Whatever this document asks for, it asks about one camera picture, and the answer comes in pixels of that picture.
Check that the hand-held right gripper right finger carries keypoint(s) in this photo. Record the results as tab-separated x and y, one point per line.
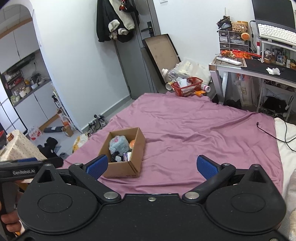
207	167

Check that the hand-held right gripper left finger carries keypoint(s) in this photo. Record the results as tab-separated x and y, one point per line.
97	166

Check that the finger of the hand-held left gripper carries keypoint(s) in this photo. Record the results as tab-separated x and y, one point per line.
25	160

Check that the black cloth with dotted trim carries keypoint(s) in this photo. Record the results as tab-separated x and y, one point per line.
115	155

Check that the white cloth pad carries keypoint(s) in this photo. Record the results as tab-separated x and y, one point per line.
118	158

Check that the brown cardboard box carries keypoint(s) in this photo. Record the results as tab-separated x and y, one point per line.
124	168

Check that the grey fluffy plush toy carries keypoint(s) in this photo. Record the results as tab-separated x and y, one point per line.
119	143

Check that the orange and green plush toy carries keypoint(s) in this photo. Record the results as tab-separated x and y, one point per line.
132	143

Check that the person's left hand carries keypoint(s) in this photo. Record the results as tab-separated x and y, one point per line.
10	220

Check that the cream dotted tablecloth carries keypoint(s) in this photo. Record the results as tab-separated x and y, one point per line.
18	146

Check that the red and white snack bag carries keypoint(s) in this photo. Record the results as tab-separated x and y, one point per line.
34	133

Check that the yellow and white bag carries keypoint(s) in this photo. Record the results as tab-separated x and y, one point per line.
80	141

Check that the black flat bag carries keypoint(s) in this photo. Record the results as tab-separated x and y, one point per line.
53	129

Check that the pink bed sheet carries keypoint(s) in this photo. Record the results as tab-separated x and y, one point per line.
185	129

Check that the pile of shoes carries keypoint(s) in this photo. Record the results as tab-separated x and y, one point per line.
97	122

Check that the small open cardboard box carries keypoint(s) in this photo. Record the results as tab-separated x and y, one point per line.
67	131

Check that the kitchen counter with cabinets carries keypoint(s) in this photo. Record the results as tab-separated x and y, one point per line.
27	97

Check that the orange packet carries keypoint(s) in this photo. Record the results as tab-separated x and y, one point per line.
200	93

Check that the small white bottle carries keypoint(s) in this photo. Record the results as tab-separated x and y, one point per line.
205	87

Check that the red plastic basket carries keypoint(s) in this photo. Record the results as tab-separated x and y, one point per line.
187	87

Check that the white shopping bag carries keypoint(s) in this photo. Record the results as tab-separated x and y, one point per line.
244	92

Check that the beige blanket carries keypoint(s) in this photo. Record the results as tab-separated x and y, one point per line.
291	208

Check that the clear bottle with white cap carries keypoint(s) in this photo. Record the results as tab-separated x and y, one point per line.
172	74

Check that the white plastic bag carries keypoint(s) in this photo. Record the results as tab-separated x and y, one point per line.
196	68

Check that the grey metal desk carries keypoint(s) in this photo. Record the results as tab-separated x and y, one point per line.
231	69

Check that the white power strip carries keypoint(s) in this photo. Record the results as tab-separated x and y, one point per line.
229	60

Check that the dark grey door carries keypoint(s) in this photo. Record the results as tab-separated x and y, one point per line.
136	58

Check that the crumpled white tissue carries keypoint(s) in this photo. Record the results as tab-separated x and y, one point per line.
273	71

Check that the black desk mat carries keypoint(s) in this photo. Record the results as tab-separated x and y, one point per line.
268	67

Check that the grey drawer organizer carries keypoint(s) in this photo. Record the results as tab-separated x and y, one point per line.
232	41

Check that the orange round toy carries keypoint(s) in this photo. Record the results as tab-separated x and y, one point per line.
245	36

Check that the woven bamboo basket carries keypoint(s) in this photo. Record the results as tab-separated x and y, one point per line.
239	26

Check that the black and cream hanging jacket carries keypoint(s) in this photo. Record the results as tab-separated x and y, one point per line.
115	20

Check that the white keyboard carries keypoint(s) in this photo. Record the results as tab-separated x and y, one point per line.
276	33

